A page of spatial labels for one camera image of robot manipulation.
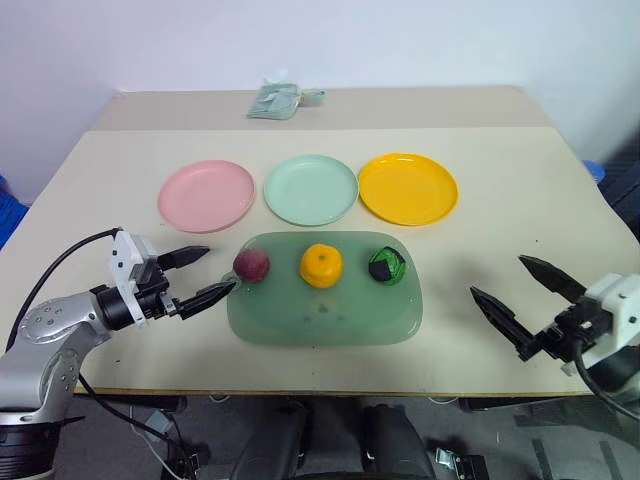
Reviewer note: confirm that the small dark rounded shape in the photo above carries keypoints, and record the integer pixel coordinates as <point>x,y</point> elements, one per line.
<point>395,445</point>

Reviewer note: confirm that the dark red plum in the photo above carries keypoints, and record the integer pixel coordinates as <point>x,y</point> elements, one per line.
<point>252,266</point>

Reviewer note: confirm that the pale green plastic pack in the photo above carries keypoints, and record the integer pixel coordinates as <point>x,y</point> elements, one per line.
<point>272,102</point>

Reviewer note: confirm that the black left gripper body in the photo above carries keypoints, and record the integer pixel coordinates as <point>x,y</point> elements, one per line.
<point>155,295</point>

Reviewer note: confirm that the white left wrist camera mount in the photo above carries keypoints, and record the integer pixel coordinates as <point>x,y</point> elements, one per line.
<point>123,255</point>

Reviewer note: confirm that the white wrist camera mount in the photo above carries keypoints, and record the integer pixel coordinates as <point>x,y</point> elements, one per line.
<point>612,305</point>
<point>123,255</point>

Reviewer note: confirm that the translucent green rectangular tray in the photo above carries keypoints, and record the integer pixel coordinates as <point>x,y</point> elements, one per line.
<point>325,315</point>

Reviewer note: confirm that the grey power adapter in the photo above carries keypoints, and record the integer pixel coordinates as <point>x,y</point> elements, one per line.
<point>161,421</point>

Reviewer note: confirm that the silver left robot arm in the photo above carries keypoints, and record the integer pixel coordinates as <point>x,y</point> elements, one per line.
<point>50,320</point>

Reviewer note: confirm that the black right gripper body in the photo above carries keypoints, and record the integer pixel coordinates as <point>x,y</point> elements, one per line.
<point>562,332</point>

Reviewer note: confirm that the mint green round plate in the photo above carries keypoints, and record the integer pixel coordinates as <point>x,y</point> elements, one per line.
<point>311,189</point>

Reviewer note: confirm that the pink round plate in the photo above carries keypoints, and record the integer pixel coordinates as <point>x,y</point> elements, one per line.
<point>206,196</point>

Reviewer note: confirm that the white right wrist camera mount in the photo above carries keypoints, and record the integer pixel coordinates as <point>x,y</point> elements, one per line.
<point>612,305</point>

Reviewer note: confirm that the large dark rounded shape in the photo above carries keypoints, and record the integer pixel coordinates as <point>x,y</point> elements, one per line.
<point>290,445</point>

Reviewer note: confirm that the dark office chair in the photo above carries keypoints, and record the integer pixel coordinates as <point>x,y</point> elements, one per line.
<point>622,185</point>

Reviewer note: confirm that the orange mandarin fruit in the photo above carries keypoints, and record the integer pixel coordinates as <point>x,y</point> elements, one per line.
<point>321,266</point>

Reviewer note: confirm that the yellow round plate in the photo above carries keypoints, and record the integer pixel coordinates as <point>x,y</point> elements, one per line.
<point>407,189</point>

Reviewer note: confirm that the green and black ball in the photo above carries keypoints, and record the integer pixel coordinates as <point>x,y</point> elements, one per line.
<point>387,266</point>

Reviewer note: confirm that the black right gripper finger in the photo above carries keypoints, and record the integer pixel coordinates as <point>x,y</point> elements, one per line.
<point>500,312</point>
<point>550,277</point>

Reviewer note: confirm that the silver metal latch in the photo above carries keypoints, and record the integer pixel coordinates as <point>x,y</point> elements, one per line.
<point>449,457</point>

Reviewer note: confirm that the blue fabric object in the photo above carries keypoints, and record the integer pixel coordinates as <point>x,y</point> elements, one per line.
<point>10,210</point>

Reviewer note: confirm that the small blue object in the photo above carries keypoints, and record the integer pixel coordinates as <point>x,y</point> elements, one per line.
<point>595,171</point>

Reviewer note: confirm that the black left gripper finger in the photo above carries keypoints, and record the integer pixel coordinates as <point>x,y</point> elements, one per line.
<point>207,296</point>
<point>185,255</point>

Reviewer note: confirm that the small pale green scoop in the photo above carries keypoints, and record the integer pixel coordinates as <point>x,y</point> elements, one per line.
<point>314,97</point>

